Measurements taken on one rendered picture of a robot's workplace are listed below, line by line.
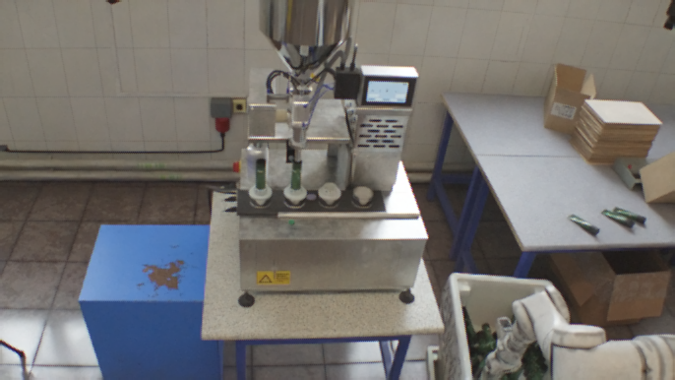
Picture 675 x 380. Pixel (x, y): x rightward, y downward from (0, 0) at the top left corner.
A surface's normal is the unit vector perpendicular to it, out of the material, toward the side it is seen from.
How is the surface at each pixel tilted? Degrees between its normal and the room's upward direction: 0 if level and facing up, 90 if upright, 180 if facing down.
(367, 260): 90
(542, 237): 0
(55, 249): 0
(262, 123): 90
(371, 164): 90
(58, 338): 0
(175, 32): 90
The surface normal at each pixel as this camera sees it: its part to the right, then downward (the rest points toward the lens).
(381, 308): 0.08, -0.79
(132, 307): 0.10, 0.61
